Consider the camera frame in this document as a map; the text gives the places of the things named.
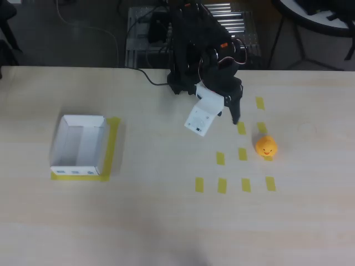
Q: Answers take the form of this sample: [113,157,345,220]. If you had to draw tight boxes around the yellow rubber duck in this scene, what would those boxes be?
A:
[255,135,279,159]

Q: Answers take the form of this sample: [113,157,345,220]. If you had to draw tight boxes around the white open cardboard box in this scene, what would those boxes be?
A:
[49,115,108,177]

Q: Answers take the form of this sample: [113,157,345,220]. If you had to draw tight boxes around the metal roller rack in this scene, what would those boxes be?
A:
[125,2,263,69]

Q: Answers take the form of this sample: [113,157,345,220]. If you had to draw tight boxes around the round white table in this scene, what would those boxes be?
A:
[273,0,355,38]

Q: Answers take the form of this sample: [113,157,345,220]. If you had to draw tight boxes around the long yellow tape strip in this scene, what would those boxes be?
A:
[50,171,110,183]
[100,116,121,182]

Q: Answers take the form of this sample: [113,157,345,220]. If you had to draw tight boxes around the black items on round table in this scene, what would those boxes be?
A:
[293,0,355,22]

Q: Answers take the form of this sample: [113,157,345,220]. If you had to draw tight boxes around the black chair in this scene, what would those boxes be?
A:
[0,0,22,81]

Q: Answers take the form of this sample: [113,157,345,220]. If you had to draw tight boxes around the white gripper camera mount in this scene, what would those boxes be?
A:
[184,84,225,137]

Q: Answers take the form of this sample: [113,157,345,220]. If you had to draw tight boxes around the black power cable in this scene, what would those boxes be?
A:
[138,68,170,86]

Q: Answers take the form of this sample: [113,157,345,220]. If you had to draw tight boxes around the black table leg frame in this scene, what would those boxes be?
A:
[267,11,355,71]

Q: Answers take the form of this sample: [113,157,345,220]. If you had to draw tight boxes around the pale cable on floor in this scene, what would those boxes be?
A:
[56,0,120,67]

